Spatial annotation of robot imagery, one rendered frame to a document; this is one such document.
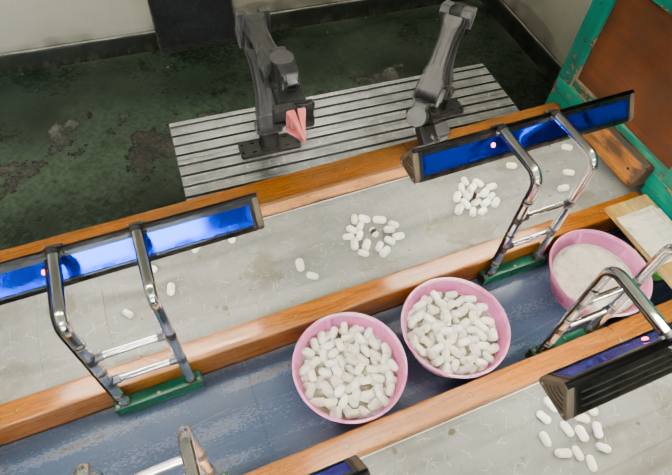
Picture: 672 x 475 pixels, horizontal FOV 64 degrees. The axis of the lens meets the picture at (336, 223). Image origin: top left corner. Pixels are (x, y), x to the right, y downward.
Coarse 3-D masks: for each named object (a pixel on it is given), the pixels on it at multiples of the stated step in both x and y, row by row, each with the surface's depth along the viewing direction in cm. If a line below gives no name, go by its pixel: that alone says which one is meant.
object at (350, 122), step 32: (480, 64) 209; (320, 96) 194; (352, 96) 195; (384, 96) 196; (480, 96) 198; (192, 128) 182; (224, 128) 182; (320, 128) 184; (352, 128) 185; (384, 128) 186; (192, 160) 173; (224, 160) 174; (256, 160) 176; (288, 160) 175; (320, 160) 176; (192, 192) 166
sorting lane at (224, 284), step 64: (384, 192) 160; (448, 192) 161; (512, 192) 162; (192, 256) 144; (256, 256) 145; (320, 256) 145; (0, 320) 131; (128, 320) 132; (192, 320) 133; (0, 384) 122
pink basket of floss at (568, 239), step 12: (564, 240) 151; (600, 240) 152; (552, 252) 147; (612, 252) 152; (624, 252) 150; (636, 252) 147; (636, 264) 147; (552, 276) 142; (552, 288) 148; (648, 288) 141; (564, 300) 143; (588, 312) 139; (624, 312) 141
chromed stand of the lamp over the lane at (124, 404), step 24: (144, 240) 101; (48, 264) 97; (144, 264) 97; (48, 288) 95; (144, 288) 95; (72, 336) 93; (168, 336) 106; (96, 360) 103; (168, 360) 115; (168, 384) 126; (192, 384) 126; (120, 408) 122
